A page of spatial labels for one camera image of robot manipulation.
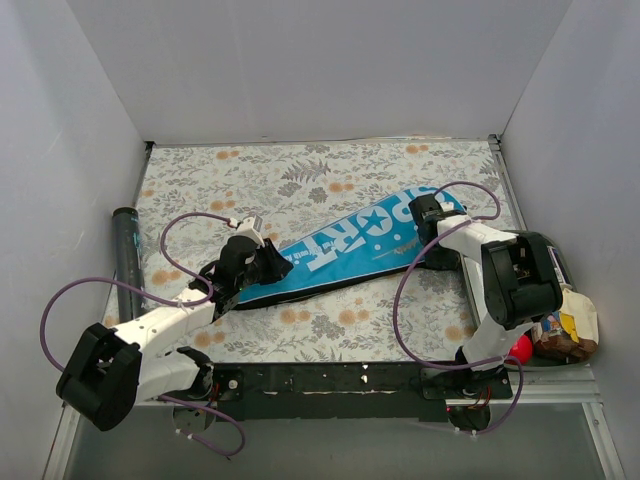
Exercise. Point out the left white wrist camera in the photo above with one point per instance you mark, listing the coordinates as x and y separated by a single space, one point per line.
248 227

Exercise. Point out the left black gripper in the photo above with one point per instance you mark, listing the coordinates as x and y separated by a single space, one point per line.
270 258

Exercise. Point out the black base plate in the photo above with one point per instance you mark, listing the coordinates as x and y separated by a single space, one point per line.
352 390

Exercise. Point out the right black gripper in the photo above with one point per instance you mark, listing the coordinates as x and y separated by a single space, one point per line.
441 258

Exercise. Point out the black shuttlecock tube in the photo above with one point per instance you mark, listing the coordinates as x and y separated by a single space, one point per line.
127 243

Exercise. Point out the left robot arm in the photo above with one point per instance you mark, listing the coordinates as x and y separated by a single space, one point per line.
113 369

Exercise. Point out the blue sport racket cover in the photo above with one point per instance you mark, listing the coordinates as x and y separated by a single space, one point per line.
373 242

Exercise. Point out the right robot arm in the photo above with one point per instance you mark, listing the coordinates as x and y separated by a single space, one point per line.
511 273

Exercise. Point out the red ball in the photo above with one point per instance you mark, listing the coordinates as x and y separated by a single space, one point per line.
522 350

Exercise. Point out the floral table cloth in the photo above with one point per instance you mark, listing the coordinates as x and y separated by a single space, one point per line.
297 189

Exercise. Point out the metal tray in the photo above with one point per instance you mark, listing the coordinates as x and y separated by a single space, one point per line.
563 276

